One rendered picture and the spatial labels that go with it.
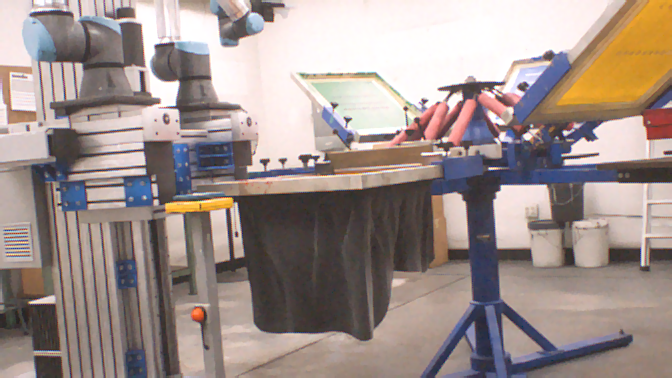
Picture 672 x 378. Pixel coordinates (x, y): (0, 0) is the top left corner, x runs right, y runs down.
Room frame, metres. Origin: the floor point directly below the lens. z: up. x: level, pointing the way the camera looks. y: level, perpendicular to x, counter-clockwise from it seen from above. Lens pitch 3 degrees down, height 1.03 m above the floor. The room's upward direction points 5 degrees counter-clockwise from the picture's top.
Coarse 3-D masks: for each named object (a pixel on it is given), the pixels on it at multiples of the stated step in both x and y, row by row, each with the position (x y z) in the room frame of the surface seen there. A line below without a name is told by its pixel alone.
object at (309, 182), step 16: (288, 176) 2.57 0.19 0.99; (304, 176) 2.65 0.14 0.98; (320, 176) 2.04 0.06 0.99; (336, 176) 1.97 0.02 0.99; (352, 176) 1.94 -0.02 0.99; (368, 176) 1.96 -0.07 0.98; (384, 176) 2.03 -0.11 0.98; (400, 176) 2.10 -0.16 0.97; (416, 176) 2.18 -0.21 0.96; (432, 176) 2.27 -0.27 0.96; (208, 192) 2.22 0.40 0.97; (224, 192) 2.19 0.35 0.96; (240, 192) 2.15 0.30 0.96; (256, 192) 2.12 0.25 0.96; (272, 192) 2.09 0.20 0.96; (288, 192) 2.06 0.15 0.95
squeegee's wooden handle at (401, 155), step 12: (432, 144) 2.49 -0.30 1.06; (336, 156) 2.67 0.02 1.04; (348, 156) 2.64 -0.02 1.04; (360, 156) 2.61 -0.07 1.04; (372, 156) 2.59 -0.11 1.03; (384, 156) 2.56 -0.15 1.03; (396, 156) 2.53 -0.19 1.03; (408, 156) 2.51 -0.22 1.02; (420, 156) 2.49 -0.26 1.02; (336, 168) 2.67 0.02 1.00; (348, 168) 2.64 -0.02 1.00; (360, 168) 2.61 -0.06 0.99
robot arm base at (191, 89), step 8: (184, 80) 2.58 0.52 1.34; (192, 80) 2.58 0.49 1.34; (200, 80) 2.58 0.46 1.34; (208, 80) 2.61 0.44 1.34; (184, 88) 2.58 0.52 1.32; (192, 88) 2.57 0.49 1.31; (200, 88) 2.58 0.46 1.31; (208, 88) 2.59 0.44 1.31; (176, 96) 2.62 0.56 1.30; (184, 96) 2.57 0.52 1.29; (192, 96) 2.56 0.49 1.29; (200, 96) 2.57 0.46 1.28; (208, 96) 2.58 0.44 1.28; (216, 96) 2.62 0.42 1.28; (176, 104) 2.60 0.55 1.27
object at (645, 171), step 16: (640, 160) 2.43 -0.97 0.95; (656, 160) 2.31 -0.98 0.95; (496, 176) 3.14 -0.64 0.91; (512, 176) 3.05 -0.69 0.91; (528, 176) 2.96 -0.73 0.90; (544, 176) 2.89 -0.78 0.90; (560, 176) 2.81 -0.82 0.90; (576, 176) 2.74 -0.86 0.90; (592, 176) 2.67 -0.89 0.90; (608, 176) 2.60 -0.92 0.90; (624, 176) 2.53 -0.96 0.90; (640, 176) 2.47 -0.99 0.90; (656, 176) 2.41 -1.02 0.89
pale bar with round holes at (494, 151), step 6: (498, 144) 2.61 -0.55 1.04; (438, 150) 2.71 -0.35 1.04; (450, 150) 2.68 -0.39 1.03; (456, 150) 2.67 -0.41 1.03; (462, 150) 2.66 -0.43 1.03; (468, 150) 2.64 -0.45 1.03; (474, 150) 2.63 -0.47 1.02; (480, 150) 2.63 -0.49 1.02; (486, 150) 2.61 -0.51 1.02; (492, 150) 2.59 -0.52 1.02; (498, 150) 2.60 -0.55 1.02; (450, 156) 2.68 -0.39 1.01; (456, 156) 2.67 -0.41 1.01; (462, 156) 2.66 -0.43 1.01; (486, 156) 2.61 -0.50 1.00; (492, 156) 2.60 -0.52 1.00; (498, 156) 2.60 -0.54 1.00
